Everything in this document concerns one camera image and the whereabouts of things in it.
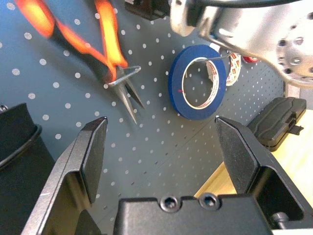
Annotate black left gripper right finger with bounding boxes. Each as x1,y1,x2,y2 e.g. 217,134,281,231
214,116,313,222

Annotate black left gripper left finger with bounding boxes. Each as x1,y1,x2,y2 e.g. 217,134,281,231
21,116,109,235

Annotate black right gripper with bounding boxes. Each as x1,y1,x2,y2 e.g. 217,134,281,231
124,0,172,22

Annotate orange black needle nose pliers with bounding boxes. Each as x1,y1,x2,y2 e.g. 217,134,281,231
14,0,145,125

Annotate blue tape roll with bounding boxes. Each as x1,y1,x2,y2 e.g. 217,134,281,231
168,45,227,120

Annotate dark grey pegboard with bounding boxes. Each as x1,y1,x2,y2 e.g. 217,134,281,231
0,0,286,235

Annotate black plastic tool case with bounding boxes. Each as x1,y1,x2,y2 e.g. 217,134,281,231
246,96,308,151

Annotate black plastic tool cup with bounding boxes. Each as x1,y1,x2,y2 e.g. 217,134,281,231
0,102,56,235

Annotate thin metal tape hook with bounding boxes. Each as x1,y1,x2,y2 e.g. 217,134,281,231
192,52,233,62

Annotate white tape roll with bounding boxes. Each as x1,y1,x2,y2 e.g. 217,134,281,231
219,47,242,87

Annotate red tape roll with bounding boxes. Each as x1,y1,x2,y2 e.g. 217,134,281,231
242,55,260,64

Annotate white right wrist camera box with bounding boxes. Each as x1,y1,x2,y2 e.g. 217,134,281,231
170,0,203,37

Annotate wire loop pliers holder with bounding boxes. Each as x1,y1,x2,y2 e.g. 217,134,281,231
107,65,142,87

